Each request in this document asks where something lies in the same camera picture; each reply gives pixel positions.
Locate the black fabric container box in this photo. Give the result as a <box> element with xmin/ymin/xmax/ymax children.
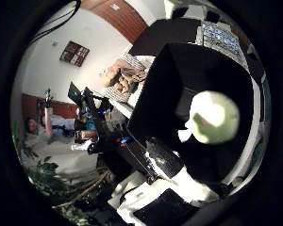
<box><xmin>126</xmin><ymin>41</ymin><xmax>257</xmax><ymax>186</ymax></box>

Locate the green leafy house plant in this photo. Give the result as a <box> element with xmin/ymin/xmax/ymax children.
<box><xmin>11</xmin><ymin>124</ymin><xmax>111</xmax><ymax>226</ymax></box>

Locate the brown plush toy pile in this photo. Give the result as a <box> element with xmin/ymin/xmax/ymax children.
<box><xmin>103</xmin><ymin>57</ymin><xmax>149</xmax><ymax>96</ymax></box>

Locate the person in dark clothes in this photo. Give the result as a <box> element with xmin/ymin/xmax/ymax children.
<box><xmin>24</xmin><ymin>106</ymin><xmax>76</xmax><ymax>139</ymax></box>

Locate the blue patterned cloth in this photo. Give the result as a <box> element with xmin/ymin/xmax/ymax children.
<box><xmin>200</xmin><ymin>20</ymin><xmax>247</xmax><ymax>62</ymax></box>

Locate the black camera tripod rig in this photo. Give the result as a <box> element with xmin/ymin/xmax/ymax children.
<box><xmin>67</xmin><ymin>80</ymin><xmax>156</xmax><ymax>185</ymax></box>

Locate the dark framed wall picture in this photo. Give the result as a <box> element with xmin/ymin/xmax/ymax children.
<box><xmin>58</xmin><ymin>40</ymin><xmax>91</xmax><ymax>68</ymax></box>

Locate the black cable bundle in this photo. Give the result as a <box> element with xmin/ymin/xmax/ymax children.
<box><xmin>29</xmin><ymin>0</ymin><xmax>83</xmax><ymax>45</ymax></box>

